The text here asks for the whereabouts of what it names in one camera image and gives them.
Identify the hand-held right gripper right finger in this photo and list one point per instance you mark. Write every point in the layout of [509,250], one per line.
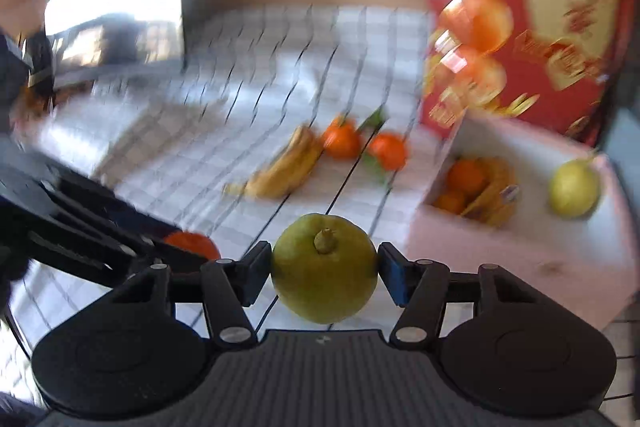
[392,277]

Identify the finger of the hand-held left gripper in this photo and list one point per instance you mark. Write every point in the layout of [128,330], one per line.
[110,212]
[80,259]

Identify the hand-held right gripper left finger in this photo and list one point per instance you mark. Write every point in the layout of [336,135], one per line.
[257,277]

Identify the yellow-green pear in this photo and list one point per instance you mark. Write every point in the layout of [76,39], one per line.
[325,277]
[574,189]

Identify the pink cardboard box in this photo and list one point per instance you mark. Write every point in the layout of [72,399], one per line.
[500,267]

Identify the plain yellow banana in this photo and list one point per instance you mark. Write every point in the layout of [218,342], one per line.
[285,169]

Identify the yellow banana with sticker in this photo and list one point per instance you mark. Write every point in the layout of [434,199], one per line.
[492,202]

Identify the tangerine with green leaf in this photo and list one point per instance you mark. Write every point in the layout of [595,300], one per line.
[390,152]

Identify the dark object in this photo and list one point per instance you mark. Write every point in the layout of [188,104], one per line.
[30,67]

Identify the red snack bag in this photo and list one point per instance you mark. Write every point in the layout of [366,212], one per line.
[540,32]

